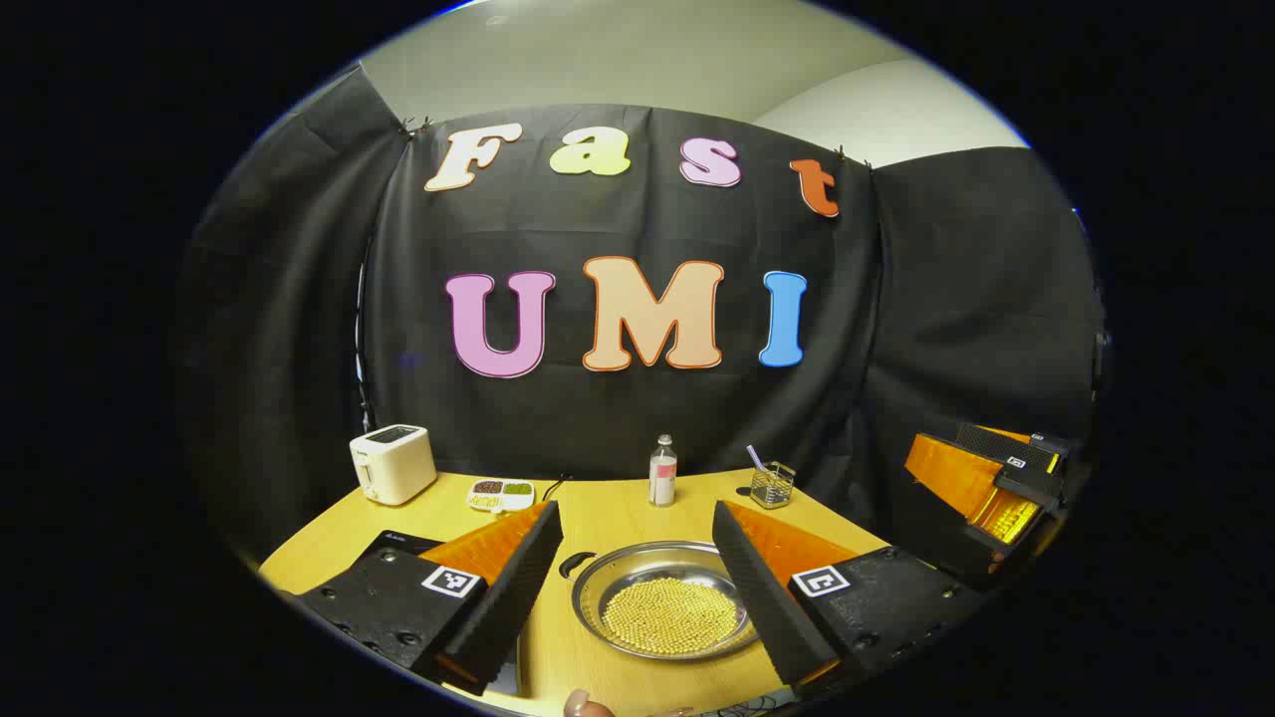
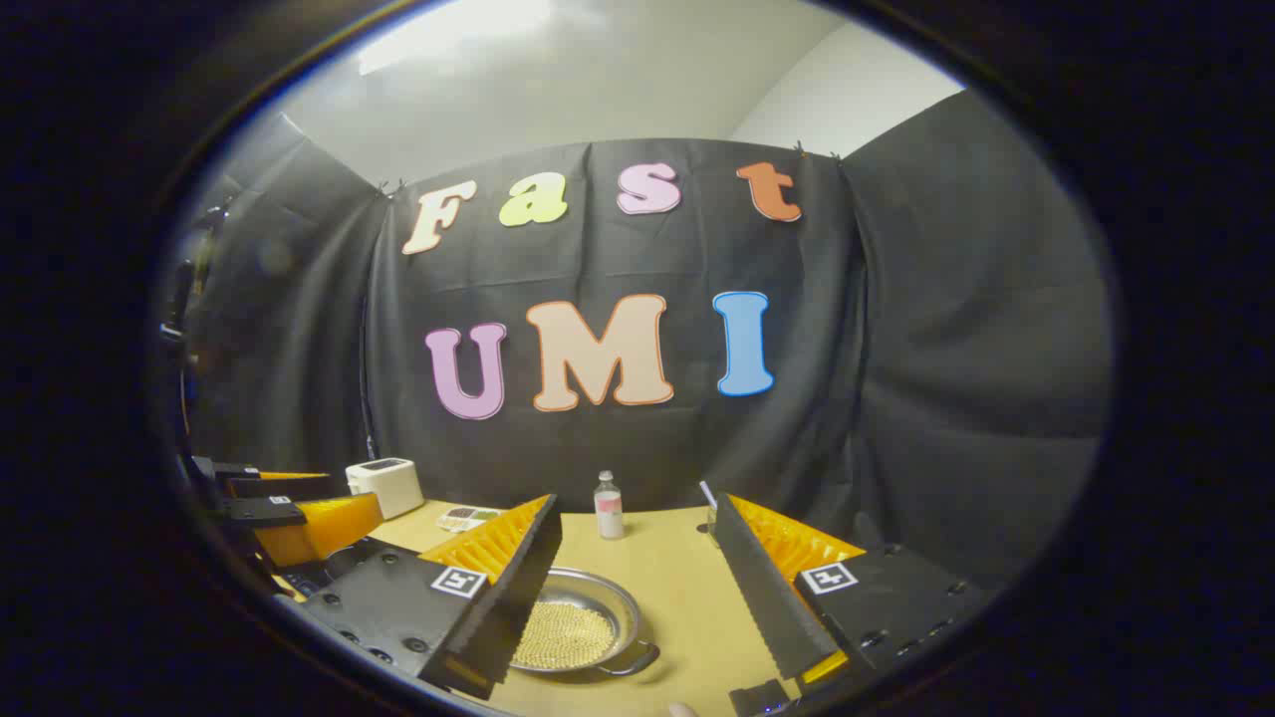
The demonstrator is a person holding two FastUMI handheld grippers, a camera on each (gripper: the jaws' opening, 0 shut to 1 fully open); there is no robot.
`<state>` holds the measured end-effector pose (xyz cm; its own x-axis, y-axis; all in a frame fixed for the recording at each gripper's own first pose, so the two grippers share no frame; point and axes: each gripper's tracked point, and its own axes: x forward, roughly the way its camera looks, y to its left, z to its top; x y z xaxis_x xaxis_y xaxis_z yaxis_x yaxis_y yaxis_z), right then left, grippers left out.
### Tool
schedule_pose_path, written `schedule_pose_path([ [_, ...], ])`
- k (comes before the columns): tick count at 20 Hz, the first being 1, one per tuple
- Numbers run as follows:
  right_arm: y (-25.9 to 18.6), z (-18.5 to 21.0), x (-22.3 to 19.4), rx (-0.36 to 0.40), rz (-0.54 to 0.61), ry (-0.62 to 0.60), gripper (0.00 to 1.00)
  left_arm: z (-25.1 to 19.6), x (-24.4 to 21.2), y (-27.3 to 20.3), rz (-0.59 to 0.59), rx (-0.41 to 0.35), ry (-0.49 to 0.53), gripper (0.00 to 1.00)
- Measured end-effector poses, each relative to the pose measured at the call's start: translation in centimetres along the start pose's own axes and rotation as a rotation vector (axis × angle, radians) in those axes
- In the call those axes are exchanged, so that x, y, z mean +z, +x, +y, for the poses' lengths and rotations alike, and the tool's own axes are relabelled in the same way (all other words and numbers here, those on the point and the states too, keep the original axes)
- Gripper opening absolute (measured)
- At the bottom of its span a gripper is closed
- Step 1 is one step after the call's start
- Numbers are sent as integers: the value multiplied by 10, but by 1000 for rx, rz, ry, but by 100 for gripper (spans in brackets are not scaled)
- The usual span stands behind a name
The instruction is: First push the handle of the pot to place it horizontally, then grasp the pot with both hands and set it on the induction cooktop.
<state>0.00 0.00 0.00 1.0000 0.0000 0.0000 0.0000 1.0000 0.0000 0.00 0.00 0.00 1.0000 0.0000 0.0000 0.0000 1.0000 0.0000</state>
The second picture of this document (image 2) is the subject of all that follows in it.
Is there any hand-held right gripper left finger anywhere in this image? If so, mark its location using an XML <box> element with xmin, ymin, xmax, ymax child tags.
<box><xmin>297</xmin><ymin>494</ymin><xmax>563</xmax><ymax>701</ymax></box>

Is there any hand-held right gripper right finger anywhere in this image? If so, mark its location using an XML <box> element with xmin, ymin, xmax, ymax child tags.
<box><xmin>709</xmin><ymin>493</ymin><xmax>987</xmax><ymax>688</ymax></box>

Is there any pile of yellow beans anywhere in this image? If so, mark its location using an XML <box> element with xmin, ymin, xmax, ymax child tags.
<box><xmin>510</xmin><ymin>600</ymin><xmax>616</xmax><ymax>670</ymax></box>

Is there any white toaster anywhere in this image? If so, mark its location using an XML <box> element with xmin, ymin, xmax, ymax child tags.
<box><xmin>345</xmin><ymin>457</ymin><xmax>425</xmax><ymax>521</ymax></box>

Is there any white divided seasoning tray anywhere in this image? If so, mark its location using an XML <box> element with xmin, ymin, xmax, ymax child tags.
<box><xmin>436</xmin><ymin>506</ymin><xmax>504</xmax><ymax>534</ymax></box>

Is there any clear bottle with pink label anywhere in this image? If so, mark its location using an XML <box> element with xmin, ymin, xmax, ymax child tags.
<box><xmin>594</xmin><ymin>470</ymin><xmax>626</xmax><ymax>541</ymax></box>

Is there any stainless steel pot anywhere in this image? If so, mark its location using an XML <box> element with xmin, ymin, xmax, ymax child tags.
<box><xmin>508</xmin><ymin>568</ymin><xmax>661</xmax><ymax>678</ymax></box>

